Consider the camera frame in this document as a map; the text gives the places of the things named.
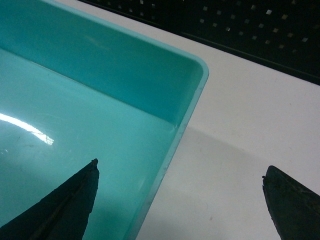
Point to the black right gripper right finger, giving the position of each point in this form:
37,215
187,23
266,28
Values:
294,208

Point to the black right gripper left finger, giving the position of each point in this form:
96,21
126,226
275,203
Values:
63,214

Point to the turquoise plastic tray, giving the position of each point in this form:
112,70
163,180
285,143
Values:
74,88

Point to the black perforated metal panel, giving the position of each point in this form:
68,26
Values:
280,34

